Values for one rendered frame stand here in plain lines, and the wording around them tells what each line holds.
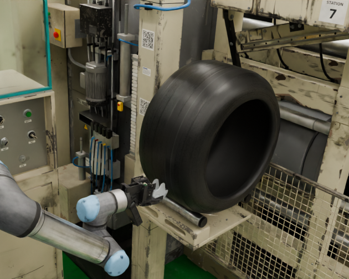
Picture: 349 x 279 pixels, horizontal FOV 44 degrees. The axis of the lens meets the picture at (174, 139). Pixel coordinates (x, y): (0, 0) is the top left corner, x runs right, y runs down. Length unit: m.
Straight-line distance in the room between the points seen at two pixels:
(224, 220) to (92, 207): 0.72
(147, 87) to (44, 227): 0.86
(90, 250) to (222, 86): 0.68
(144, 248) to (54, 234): 1.05
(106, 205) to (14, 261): 0.89
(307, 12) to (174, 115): 0.58
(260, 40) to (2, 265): 1.50
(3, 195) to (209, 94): 0.73
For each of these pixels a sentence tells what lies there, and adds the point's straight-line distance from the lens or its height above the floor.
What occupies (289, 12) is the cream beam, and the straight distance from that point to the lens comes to 1.63.
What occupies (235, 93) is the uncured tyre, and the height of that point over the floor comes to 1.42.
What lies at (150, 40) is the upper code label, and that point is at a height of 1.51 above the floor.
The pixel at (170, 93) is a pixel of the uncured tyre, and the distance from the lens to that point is 1.51.
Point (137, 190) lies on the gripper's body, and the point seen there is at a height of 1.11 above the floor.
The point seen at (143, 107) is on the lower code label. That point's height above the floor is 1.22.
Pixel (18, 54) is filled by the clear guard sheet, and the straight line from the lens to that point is 1.80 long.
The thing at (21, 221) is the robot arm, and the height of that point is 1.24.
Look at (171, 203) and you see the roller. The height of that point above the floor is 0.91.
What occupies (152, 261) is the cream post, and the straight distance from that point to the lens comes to 2.22.
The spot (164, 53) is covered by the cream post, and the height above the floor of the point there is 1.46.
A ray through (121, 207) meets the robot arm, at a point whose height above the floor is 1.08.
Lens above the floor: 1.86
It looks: 24 degrees down
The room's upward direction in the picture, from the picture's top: 4 degrees clockwise
